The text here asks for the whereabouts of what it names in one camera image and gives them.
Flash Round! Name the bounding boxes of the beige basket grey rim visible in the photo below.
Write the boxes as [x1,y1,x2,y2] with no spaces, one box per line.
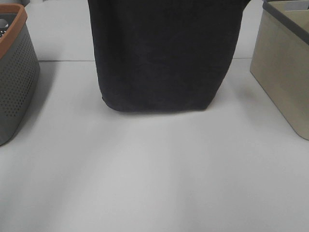
[250,0,309,139]

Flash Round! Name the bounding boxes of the dark grey towel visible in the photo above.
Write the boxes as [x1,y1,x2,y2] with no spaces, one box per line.
[88,0,248,113]

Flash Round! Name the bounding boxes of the grey perforated basket orange rim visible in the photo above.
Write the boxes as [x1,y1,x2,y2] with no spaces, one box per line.
[0,3,40,145]

